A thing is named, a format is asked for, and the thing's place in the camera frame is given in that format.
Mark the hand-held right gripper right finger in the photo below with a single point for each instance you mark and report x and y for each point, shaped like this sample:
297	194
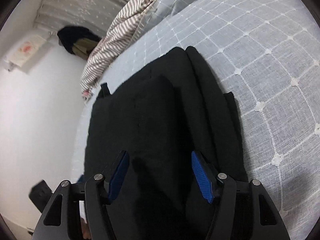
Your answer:
202	180

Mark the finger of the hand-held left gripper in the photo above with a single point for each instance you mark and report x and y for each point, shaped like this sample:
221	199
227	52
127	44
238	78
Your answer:
80	179

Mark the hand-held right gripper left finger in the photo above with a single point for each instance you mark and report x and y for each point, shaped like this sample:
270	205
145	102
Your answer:
118	177

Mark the black jacket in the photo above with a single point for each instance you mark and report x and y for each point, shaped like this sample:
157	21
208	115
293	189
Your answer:
155	105

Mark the person's right hand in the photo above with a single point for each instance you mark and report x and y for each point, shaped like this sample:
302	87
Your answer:
85	231

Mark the bed with grey checked sheet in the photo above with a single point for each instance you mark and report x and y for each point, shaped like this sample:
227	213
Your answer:
262	67

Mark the olive hanging jacket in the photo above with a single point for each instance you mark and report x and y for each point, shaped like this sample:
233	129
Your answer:
83	48

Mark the white air conditioner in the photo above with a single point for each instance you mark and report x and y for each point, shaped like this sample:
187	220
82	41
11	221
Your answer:
25	50

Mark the black hanging garment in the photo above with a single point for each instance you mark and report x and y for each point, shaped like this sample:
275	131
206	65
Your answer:
72	36

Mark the striped duvet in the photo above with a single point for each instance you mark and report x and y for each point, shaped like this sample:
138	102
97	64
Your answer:
117	30

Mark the grey star print curtain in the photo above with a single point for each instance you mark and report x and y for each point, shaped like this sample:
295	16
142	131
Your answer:
82	7

